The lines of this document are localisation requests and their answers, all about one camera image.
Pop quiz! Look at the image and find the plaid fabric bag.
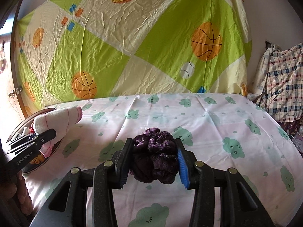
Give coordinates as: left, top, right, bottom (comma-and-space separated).
247, 43, 302, 122

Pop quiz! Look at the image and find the white towel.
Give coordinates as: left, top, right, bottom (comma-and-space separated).
33, 107, 83, 158

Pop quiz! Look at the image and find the cloud pattern table cloth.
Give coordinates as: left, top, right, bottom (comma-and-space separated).
26, 94, 302, 226

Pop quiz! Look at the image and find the purple velvet scrunchie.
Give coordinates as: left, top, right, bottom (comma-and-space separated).
129, 128, 179, 184

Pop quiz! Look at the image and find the left hand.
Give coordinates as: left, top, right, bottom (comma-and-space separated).
1, 171, 33, 216

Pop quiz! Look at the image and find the round black metal tin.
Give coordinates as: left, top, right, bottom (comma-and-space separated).
1, 108, 56, 177

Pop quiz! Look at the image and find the green basketball bedsheet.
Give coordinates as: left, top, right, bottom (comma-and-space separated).
15, 0, 252, 114

